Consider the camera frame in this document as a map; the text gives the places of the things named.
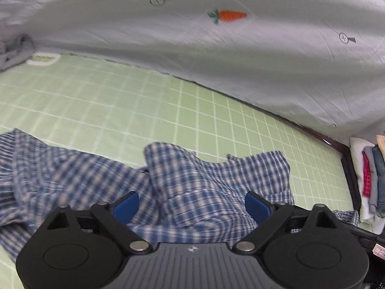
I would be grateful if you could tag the dark wooden bed frame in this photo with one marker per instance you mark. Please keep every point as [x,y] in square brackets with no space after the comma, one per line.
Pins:
[346,162]

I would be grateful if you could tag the stack of folded clothes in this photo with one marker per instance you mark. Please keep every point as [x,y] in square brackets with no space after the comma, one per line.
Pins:
[356,168]

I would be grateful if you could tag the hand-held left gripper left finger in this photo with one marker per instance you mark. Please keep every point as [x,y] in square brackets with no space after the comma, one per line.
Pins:
[127,206]

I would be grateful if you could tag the beige folded garment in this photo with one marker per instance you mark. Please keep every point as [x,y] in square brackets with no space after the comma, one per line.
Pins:
[381,143]

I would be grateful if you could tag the blue folded jeans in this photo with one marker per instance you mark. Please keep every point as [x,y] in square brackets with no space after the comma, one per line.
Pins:
[380,174]

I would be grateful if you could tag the crumpled grey cloth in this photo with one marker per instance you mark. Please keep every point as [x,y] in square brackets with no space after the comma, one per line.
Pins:
[13,51]

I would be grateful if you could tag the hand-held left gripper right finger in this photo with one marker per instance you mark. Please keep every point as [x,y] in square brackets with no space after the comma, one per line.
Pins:
[255,207]

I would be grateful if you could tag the grey carrot print sheet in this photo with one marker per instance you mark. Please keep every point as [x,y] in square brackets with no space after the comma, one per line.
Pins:
[210,51]

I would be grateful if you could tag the blue plaid shirt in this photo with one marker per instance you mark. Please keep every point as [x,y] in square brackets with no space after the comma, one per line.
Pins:
[192,186]

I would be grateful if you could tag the grey folded garment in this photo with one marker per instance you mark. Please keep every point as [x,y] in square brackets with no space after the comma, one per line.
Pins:
[373,174]

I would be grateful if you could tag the red folded garment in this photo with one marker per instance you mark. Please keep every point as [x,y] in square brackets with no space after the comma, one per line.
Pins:
[367,174]

